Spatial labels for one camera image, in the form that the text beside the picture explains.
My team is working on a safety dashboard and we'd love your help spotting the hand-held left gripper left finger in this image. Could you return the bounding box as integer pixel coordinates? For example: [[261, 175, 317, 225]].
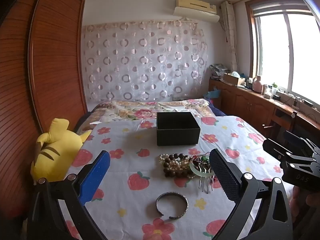
[[27, 150, 111, 240]]

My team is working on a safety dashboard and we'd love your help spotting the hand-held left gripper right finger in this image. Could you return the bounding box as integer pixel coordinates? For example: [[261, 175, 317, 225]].
[[209, 149, 293, 240]]

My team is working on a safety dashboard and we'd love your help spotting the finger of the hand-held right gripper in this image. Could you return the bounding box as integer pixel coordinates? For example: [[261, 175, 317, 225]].
[[262, 138, 293, 164], [283, 130, 320, 156]]

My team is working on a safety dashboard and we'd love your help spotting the pale translucent bangle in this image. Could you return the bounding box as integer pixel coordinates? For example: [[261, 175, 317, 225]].
[[189, 159, 215, 176]]

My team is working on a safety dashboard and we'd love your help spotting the dark thin hairpin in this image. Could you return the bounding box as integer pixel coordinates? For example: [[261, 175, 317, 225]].
[[192, 152, 211, 167]]

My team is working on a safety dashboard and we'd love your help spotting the white pearl necklace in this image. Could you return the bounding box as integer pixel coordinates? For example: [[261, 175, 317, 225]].
[[158, 154, 198, 180]]

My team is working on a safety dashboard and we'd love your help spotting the brown wooden bead bracelet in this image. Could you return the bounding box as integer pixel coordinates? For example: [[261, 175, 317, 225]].
[[163, 153, 191, 178]]

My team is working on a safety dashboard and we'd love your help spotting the black square box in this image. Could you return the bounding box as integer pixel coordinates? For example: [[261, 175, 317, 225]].
[[156, 112, 201, 146]]

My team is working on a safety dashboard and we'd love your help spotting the person's right hand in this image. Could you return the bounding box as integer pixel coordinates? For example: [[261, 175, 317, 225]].
[[291, 187, 320, 233]]

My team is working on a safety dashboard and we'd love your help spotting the metal hair comb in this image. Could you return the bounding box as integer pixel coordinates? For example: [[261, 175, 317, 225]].
[[198, 167, 218, 194]]

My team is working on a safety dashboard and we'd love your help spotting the strawberry printed sheet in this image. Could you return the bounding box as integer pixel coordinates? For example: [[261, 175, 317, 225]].
[[62, 116, 293, 240]]

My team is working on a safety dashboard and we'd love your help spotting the wooden cabinet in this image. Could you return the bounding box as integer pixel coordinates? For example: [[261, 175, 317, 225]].
[[209, 78, 320, 142]]

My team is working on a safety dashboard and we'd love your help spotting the yellow plush toy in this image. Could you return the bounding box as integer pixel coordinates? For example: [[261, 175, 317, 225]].
[[30, 118, 92, 185]]

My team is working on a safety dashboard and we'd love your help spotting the dark blue blanket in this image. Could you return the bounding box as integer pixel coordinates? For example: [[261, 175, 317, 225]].
[[208, 99, 228, 117]]

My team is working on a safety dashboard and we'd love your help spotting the floral quilt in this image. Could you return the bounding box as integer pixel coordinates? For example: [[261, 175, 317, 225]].
[[75, 99, 217, 133]]

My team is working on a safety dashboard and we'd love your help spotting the cardboard box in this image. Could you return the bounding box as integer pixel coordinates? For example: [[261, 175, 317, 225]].
[[222, 73, 246, 87]]

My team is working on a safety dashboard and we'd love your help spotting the blue plastic bag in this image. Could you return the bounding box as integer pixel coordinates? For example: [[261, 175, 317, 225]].
[[203, 86, 221, 100]]

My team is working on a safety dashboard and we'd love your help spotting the stack of magazines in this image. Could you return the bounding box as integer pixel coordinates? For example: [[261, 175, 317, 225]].
[[209, 63, 230, 81]]

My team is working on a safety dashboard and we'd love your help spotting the beige window curtain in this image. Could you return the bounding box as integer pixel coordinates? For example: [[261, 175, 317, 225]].
[[220, 1, 240, 73]]

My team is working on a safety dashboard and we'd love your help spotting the wooden wardrobe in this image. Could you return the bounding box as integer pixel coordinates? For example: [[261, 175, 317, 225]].
[[0, 0, 88, 220]]

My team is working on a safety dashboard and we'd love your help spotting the circle patterned sheer curtain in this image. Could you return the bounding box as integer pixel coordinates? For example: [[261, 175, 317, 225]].
[[81, 20, 208, 103]]

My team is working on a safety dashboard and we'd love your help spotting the grey metal cuff bracelet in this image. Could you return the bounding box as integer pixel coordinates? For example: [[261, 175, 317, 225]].
[[156, 192, 188, 220]]

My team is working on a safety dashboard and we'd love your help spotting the window with wooden frame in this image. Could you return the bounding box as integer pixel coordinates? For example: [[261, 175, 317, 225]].
[[245, 0, 320, 112]]

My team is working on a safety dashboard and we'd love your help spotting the cream wall air conditioner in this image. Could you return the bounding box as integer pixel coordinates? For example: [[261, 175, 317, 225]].
[[173, 0, 220, 22]]

